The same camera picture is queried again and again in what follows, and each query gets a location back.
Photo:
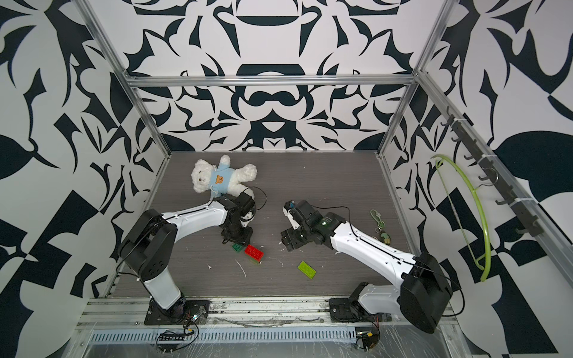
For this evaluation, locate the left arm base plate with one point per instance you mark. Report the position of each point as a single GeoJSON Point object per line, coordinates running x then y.
{"type": "Point", "coordinates": [183, 312]}

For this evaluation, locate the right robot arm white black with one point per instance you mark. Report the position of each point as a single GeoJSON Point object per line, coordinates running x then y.
{"type": "Point", "coordinates": [417, 288]}

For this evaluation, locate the white teddy bear blue shirt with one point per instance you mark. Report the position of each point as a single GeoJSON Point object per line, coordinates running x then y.
{"type": "Point", "coordinates": [223, 179]}

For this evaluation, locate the black connector box right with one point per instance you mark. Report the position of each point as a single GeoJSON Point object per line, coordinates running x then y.
{"type": "Point", "coordinates": [366, 340]}

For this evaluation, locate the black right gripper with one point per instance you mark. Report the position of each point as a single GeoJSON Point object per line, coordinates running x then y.
{"type": "Point", "coordinates": [289, 239]}

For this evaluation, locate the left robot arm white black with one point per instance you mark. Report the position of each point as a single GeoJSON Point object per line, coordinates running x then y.
{"type": "Point", "coordinates": [148, 247]}

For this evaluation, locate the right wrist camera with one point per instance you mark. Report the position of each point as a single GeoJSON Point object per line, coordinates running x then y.
{"type": "Point", "coordinates": [288, 206]}

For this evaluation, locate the black connector box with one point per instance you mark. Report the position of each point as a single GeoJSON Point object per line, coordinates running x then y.
{"type": "Point", "coordinates": [366, 340]}
{"type": "Point", "coordinates": [170, 337]}

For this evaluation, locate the lime long lego brick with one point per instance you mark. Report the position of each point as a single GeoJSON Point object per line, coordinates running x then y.
{"type": "Point", "coordinates": [307, 270]}

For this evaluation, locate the black connector box left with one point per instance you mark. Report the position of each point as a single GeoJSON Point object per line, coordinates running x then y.
{"type": "Point", "coordinates": [170, 337]}

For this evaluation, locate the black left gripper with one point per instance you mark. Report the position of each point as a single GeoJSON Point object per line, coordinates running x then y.
{"type": "Point", "coordinates": [245, 239]}

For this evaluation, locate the red lego brick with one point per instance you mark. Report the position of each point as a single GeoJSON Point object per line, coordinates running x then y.
{"type": "Point", "coordinates": [254, 253]}

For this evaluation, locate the black wall hook rail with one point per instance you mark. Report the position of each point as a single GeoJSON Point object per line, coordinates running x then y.
{"type": "Point", "coordinates": [492, 176]}

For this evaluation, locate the green keychain with charm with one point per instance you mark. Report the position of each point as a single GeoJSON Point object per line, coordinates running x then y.
{"type": "Point", "coordinates": [383, 236]}

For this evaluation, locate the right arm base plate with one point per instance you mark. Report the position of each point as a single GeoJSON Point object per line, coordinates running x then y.
{"type": "Point", "coordinates": [346, 310]}

